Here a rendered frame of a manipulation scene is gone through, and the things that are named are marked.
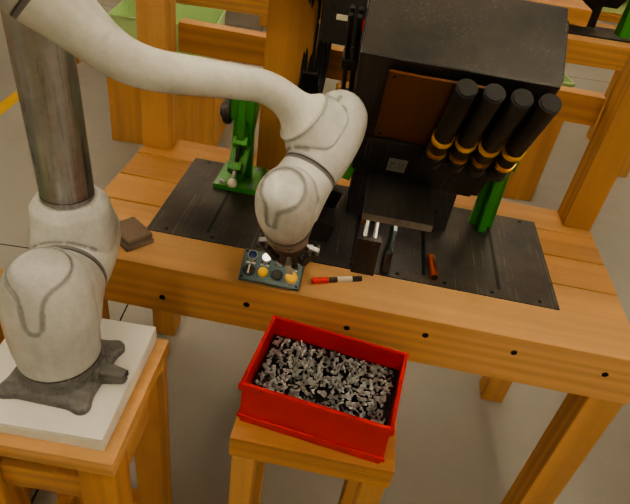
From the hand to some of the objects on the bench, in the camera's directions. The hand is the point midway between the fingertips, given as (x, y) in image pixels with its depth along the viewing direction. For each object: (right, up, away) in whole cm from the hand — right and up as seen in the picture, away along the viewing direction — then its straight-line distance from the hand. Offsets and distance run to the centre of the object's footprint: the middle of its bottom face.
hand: (290, 263), depth 129 cm
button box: (-6, -6, +17) cm, 19 cm away
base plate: (+18, +9, +39) cm, 44 cm away
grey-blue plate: (+24, 0, +25) cm, 35 cm away
